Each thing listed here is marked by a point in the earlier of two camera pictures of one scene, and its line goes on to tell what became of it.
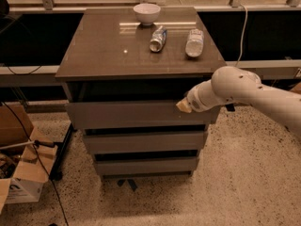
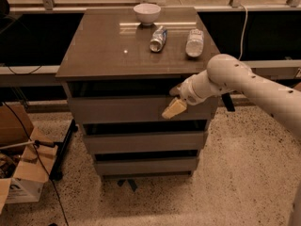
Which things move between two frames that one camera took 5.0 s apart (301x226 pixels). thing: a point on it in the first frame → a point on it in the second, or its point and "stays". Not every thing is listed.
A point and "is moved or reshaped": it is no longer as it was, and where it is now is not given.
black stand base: [56, 172] stays
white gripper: [195, 102] → [187, 91]
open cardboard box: [26, 158] stays
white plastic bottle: [195, 44] stays
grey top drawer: [140, 114] is moved or reshaped
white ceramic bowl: [147, 13] stays
